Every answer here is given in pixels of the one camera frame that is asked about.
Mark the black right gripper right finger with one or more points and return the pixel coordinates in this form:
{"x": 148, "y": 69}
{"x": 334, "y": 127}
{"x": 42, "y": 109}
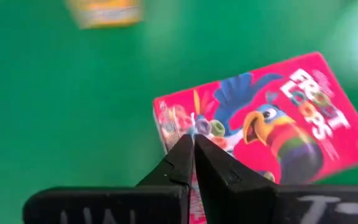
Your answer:
{"x": 259, "y": 205}

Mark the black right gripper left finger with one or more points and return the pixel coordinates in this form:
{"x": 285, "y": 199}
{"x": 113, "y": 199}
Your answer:
{"x": 120, "y": 205}

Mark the red Froot Loops cereal box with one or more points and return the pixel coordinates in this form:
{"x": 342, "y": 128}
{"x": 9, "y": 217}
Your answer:
{"x": 259, "y": 99}

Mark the yellow Corn Pops cereal box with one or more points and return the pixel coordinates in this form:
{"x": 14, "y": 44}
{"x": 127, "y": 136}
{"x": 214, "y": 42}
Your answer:
{"x": 104, "y": 14}

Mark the green table mat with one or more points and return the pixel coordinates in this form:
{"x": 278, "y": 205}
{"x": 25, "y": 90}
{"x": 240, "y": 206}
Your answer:
{"x": 57, "y": 109}

